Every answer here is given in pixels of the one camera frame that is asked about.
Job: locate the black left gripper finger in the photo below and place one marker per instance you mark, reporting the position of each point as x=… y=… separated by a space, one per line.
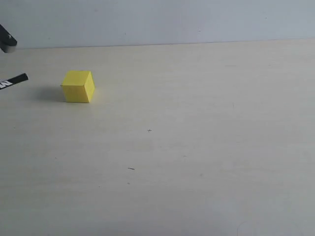
x=8 y=43

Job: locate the black and white marker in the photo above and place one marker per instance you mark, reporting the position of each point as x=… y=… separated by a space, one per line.
x=12 y=81

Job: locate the yellow cube block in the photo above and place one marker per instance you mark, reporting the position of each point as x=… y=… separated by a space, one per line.
x=78 y=86

